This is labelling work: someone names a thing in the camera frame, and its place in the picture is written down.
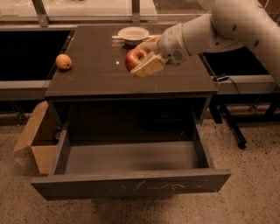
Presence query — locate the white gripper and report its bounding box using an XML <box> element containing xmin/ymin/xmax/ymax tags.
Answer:
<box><xmin>130</xmin><ymin>24</ymin><xmax>190</xmax><ymax>78</ymax></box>

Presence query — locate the red apple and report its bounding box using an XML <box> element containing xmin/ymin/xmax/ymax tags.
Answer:
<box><xmin>124</xmin><ymin>48</ymin><xmax>148</xmax><ymax>72</ymax></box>

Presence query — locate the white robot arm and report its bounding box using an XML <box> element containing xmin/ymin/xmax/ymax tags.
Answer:
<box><xmin>130</xmin><ymin>0</ymin><xmax>280</xmax><ymax>85</ymax></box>

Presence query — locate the grey cabinet counter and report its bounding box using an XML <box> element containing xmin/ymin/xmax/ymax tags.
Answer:
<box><xmin>44</xmin><ymin>24</ymin><xmax>219</xmax><ymax>130</ymax></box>

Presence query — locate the open grey top drawer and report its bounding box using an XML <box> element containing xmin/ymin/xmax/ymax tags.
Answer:
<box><xmin>31</xmin><ymin>100</ymin><xmax>231</xmax><ymax>200</ymax></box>

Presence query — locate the white bowl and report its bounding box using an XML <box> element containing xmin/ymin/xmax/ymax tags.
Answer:
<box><xmin>118</xmin><ymin>26</ymin><xmax>150</xmax><ymax>46</ymax></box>

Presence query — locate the black stand with wheel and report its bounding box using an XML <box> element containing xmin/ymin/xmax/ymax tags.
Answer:
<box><xmin>208</xmin><ymin>102</ymin><xmax>247</xmax><ymax>150</ymax></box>

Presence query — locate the orange fruit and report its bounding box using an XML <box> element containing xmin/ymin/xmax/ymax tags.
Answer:
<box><xmin>56</xmin><ymin>54</ymin><xmax>72</xmax><ymax>70</ymax></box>

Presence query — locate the brown cardboard box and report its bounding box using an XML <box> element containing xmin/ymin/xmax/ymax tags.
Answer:
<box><xmin>13</xmin><ymin>101</ymin><xmax>62</xmax><ymax>175</ymax></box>

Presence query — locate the black cable with plug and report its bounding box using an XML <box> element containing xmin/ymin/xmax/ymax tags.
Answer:
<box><xmin>212</xmin><ymin>73</ymin><xmax>241</xmax><ymax>95</ymax></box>

